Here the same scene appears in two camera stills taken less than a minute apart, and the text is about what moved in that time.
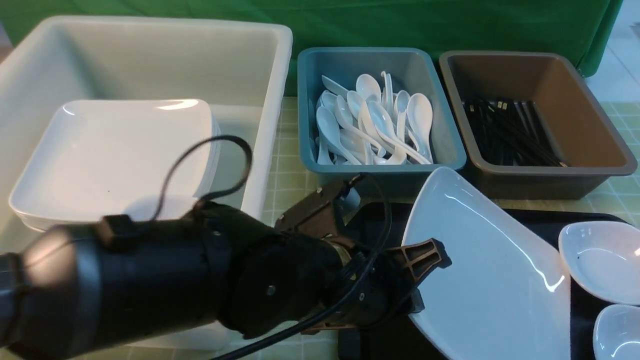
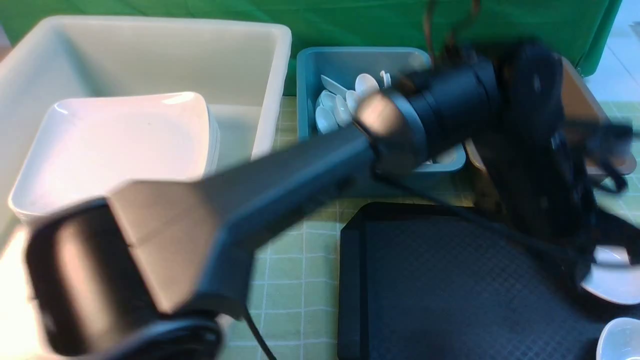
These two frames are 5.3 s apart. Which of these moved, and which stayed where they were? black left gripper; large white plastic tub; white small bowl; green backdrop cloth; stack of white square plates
Moved: black left gripper; white small bowl
Stayed: green backdrop cloth; large white plastic tub; stack of white square plates
